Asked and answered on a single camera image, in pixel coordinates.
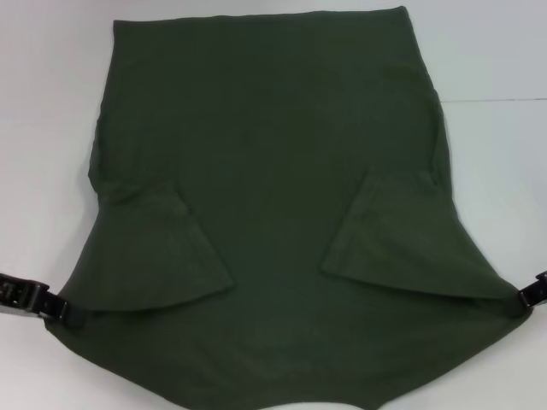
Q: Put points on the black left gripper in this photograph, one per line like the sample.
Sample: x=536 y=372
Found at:
x=12 y=294

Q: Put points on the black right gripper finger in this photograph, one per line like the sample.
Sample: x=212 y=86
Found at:
x=530 y=296

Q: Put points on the dark green shirt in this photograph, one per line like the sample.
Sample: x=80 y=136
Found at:
x=265 y=171

